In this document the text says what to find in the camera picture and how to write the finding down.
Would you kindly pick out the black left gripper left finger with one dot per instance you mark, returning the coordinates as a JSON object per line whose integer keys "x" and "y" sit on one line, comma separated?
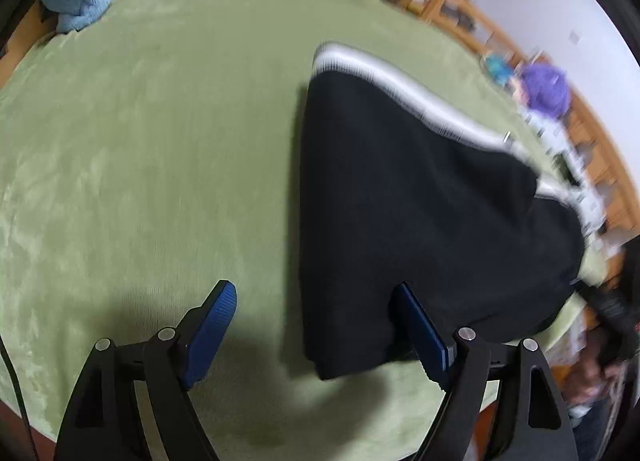
{"x": 102, "y": 420}

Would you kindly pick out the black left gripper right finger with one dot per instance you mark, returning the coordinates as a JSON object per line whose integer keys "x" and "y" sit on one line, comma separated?
{"x": 530, "y": 421}

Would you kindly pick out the black pants with white stripe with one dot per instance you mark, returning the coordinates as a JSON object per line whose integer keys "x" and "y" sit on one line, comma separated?
{"x": 396, "y": 186}

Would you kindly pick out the person's right hand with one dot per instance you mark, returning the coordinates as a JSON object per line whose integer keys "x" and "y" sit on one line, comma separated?
{"x": 587, "y": 379}

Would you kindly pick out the white black-dotted pillow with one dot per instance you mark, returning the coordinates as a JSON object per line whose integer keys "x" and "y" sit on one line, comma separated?
{"x": 554, "y": 138}

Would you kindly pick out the purple plush toy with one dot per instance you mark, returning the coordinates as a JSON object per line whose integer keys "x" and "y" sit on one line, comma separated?
{"x": 547, "y": 89}

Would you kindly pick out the green bed blanket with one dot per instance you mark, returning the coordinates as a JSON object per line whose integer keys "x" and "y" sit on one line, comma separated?
{"x": 153, "y": 154}

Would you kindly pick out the colourful geometric pillow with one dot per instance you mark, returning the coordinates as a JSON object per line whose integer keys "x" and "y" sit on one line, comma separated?
{"x": 497, "y": 69}

